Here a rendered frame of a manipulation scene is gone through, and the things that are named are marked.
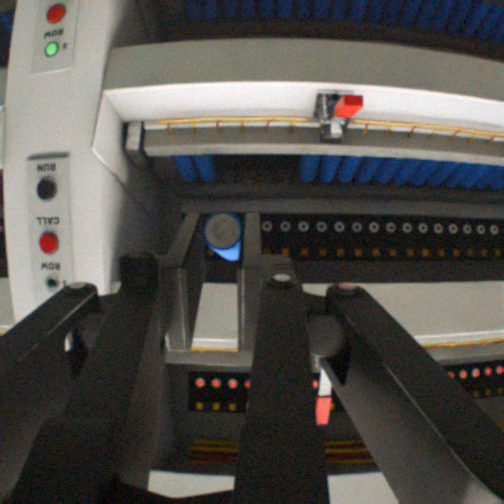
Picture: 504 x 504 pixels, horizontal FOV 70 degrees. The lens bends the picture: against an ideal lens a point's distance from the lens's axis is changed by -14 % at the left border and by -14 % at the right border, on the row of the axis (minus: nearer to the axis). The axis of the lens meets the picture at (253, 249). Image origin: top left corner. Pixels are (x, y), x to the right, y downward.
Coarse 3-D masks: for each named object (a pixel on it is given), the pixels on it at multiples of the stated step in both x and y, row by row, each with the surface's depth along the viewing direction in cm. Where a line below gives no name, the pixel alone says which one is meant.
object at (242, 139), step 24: (168, 120) 32; (192, 120) 32; (360, 120) 32; (144, 144) 34; (168, 144) 34; (192, 144) 34; (216, 144) 34; (240, 144) 34; (264, 144) 34; (288, 144) 33; (312, 144) 33; (336, 144) 33; (360, 144) 33; (384, 144) 33; (408, 144) 33; (432, 144) 33; (456, 144) 33; (480, 144) 33
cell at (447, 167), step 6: (444, 162) 37; (450, 162) 36; (456, 162) 36; (438, 168) 39; (444, 168) 38; (450, 168) 37; (432, 174) 41; (438, 174) 40; (444, 174) 39; (432, 180) 41; (438, 180) 41
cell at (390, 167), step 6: (384, 162) 38; (390, 162) 37; (396, 162) 37; (378, 168) 41; (384, 168) 39; (390, 168) 38; (396, 168) 38; (378, 174) 41; (384, 174) 40; (390, 174) 40; (378, 180) 42; (384, 180) 41
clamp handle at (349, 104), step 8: (344, 96) 23; (352, 96) 23; (360, 96) 23; (336, 104) 26; (344, 104) 23; (352, 104) 23; (360, 104) 23; (336, 112) 26; (344, 112) 25; (352, 112) 25; (336, 120) 29; (336, 128) 30
